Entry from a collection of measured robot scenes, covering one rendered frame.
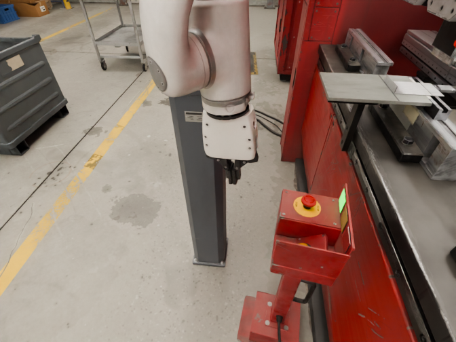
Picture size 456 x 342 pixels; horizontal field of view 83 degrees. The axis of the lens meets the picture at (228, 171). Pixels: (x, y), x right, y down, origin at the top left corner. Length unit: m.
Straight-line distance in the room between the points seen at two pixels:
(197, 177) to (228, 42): 0.67
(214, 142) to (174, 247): 1.16
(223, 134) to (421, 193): 0.50
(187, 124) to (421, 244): 0.66
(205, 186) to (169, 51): 0.73
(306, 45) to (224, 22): 1.34
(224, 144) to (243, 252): 1.11
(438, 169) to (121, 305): 1.36
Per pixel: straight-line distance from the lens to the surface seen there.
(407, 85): 0.94
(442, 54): 0.93
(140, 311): 1.46
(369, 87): 0.88
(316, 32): 1.69
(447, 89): 0.98
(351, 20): 1.71
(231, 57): 0.39
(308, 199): 0.71
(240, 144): 0.47
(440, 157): 0.79
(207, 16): 0.38
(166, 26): 0.33
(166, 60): 0.34
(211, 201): 1.07
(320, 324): 1.39
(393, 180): 0.76
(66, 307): 1.61
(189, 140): 0.88
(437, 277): 0.62
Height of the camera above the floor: 1.32
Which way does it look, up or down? 42 degrees down
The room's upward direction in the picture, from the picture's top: straight up
